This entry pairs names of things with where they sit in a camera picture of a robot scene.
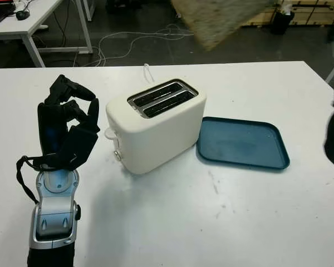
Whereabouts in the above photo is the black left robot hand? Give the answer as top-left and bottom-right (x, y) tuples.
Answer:
(37, 74), (100, 162)

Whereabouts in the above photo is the white two-slot toaster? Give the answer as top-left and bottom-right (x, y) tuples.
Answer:
(105, 79), (207, 175)

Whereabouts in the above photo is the slice of brown bread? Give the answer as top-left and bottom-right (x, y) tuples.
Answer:
(171, 0), (271, 53)

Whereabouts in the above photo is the dark blue plastic tray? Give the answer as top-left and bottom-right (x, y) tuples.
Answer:
(196, 116), (292, 172)

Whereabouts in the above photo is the white office desk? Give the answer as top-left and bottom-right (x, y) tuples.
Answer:
(0, 0), (93, 68)

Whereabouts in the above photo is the black laptop with pink screen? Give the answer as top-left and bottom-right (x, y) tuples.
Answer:
(0, 0), (17, 23)

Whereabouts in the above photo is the black trash bin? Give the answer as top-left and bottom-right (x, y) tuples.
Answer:
(271, 9), (295, 36)

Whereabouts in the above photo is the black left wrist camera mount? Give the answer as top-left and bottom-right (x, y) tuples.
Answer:
(30, 122), (99, 172)

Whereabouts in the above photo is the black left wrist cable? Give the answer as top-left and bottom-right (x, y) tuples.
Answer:
(16, 155), (41, 204)

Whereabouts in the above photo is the white toaster power cord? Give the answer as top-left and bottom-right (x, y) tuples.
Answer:
(143, 63), (156, 83)

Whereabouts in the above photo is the white cable on floor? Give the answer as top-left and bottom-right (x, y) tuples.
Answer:
(96, 23), (195, 67)

